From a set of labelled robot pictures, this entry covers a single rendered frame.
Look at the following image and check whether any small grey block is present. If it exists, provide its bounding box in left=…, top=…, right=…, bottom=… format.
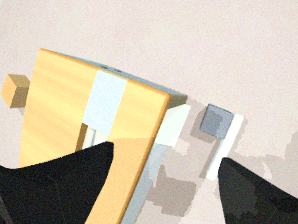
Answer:
left=200, top=104, right=233, bottom=140

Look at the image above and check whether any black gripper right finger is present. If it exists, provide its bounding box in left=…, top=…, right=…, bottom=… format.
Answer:
left=217, top=157, right=298, bottom=224

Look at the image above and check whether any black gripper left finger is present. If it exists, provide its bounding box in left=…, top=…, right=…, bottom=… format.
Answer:
left=0, top=141, right=114, bottom=224

